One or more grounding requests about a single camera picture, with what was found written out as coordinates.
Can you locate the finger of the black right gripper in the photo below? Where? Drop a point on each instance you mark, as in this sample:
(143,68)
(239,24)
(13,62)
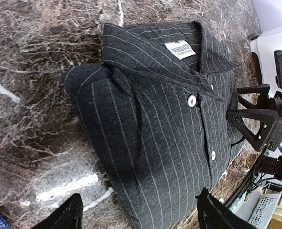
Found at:
(254,98)
(260,127)

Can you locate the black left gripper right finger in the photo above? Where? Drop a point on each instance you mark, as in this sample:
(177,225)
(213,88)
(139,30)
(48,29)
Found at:
(212,214)

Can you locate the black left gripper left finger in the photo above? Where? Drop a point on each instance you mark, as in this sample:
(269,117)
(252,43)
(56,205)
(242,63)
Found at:
(66,216)

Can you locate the black pinstriped long sleeve shirt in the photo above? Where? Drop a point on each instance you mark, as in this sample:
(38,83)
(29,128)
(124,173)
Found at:
(155,113)

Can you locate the white plastic bin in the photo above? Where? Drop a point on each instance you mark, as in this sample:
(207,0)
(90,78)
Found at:
(264,47)

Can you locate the black front rail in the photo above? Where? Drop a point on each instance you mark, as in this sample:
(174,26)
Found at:
(245,183)

